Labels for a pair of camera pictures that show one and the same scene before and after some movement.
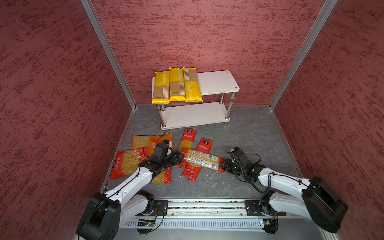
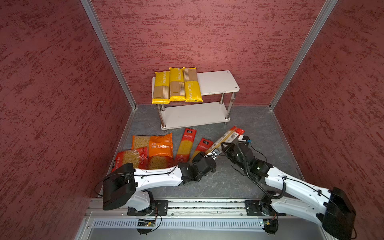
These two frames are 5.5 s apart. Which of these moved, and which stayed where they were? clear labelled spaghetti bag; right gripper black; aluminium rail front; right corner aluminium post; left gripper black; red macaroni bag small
Moved: right gripper black; clear labelled spaghetti bag; left gripper black
Stayed: aluminium rail front; right corner aluminium post; red macaroni bag small
